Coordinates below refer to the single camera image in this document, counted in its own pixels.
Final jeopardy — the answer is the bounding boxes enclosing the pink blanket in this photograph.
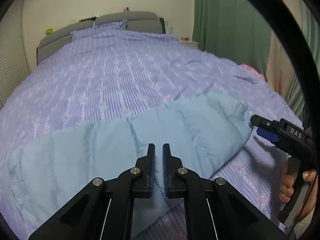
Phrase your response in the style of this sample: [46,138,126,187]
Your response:
[239,64,265,80]

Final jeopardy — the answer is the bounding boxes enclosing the right hand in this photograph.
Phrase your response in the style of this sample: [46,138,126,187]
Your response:
[279,166,320,230]

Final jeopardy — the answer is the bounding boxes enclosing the black cable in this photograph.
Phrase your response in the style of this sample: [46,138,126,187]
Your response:
[287,182,316,239]

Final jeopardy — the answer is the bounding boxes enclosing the purple floral pillow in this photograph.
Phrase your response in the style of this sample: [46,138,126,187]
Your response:
[71,19,127,41]

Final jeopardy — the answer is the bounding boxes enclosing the purple floral striped duvet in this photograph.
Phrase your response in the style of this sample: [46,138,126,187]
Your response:
[1,30,300,239]

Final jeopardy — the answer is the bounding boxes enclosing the grey upholstered headboard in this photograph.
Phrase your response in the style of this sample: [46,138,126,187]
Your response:
[36,11,166,64]

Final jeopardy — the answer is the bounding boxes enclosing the white nightstand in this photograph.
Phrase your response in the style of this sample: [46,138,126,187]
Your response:
[180,40,199,49]

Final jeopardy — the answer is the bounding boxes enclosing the beige curtain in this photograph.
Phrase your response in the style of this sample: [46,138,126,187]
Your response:
[265,0,302,97]

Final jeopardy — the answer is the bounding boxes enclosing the yellow toy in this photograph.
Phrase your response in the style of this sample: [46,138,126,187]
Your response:
[44,28,53,35]

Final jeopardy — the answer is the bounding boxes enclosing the white louvered wardrobe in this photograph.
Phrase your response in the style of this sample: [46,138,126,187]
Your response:
[0,0,30,107]

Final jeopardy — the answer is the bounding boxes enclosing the light blue padded pants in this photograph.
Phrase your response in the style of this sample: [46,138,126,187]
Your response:
[1,92,252,239]

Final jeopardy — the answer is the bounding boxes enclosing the green curtain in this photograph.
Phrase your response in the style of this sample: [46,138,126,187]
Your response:
[193,0,271,75]

